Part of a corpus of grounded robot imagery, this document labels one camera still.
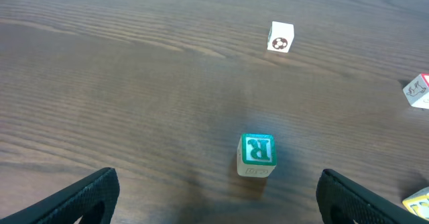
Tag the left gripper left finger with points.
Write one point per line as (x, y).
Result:
(90, 200)

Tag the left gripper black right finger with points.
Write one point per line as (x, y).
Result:
(343, 201)

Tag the red letter A block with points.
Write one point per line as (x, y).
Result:
(416, 91)

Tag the plain wooden block centre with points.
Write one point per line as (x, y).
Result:
(418, 203)

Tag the green letter R block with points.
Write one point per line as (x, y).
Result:
(256, 155)

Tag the plain block with black drawing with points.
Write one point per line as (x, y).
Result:
(280, 37)

